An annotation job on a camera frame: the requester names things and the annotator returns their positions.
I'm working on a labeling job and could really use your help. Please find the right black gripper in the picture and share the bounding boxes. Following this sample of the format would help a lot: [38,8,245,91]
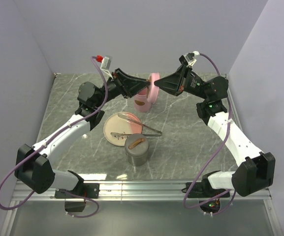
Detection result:
[154,65,209,101]

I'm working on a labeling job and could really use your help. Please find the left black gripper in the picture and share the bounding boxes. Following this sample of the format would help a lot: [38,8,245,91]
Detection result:
[95,68,151,108]

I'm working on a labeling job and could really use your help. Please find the pink cylindrical container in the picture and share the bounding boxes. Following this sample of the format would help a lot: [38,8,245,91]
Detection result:
[133,88,152,112]

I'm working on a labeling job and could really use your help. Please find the pink round lid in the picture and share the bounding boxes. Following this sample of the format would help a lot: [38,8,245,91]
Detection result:
[147,73,160,104]

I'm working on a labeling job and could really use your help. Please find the metal tongs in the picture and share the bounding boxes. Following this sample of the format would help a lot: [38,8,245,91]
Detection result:
[105,112,162,138]

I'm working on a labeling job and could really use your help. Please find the grey round lid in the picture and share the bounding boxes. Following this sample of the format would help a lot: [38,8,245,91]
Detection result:
[125,134,149,157]

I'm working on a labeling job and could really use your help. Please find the grey cylindrical container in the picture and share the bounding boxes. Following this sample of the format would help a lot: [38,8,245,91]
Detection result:
[124,134,149,167]

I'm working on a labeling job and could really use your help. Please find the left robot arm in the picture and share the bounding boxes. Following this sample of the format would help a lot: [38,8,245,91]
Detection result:
[14,69,150,198]

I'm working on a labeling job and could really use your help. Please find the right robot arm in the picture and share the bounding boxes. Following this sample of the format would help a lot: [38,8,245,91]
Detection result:
[155,51,276,197]

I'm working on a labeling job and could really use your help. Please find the pink and cream plate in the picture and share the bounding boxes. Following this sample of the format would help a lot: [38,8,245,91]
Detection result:
[103,112,142,147]

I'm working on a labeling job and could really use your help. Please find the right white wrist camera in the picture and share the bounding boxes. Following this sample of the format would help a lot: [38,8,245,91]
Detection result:
[184,51,200,68]

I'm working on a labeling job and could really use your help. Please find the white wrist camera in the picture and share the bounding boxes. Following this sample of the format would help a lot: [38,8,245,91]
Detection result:
[96,55,112,77]
[184,51,200,68]

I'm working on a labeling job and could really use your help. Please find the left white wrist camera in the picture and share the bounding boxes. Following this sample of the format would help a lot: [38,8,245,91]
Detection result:
[96,55,112,77]

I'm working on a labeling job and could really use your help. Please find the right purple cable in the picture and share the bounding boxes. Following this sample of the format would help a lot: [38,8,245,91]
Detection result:
[183,53,236,216]

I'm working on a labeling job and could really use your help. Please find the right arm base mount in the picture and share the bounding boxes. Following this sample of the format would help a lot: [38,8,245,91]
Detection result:
[188,181,230,214]

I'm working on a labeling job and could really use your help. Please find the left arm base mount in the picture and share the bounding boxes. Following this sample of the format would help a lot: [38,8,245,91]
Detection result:
[54,183,100,216]

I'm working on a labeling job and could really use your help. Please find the aluminium rail frame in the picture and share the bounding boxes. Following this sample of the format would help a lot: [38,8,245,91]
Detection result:
[0,72,283,236]

